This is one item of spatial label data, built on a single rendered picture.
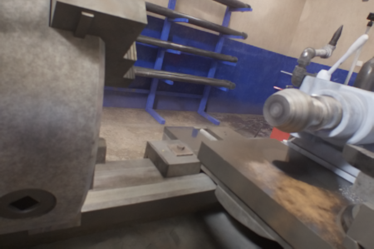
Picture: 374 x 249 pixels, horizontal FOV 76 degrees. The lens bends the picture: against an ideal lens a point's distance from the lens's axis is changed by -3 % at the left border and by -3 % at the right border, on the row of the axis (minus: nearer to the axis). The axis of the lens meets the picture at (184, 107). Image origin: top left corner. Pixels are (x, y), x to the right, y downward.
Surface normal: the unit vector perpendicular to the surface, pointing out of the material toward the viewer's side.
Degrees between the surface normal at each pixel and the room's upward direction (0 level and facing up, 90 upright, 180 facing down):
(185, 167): 90
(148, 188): 48
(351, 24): 90
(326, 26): 90
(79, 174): 96
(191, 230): 5
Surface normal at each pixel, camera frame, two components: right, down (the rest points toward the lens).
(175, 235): -0.05, -0.89
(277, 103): -0.83, -0.05
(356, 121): 0.51, 0.26
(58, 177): 0.47, 0.49
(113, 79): 0.15, 0.94
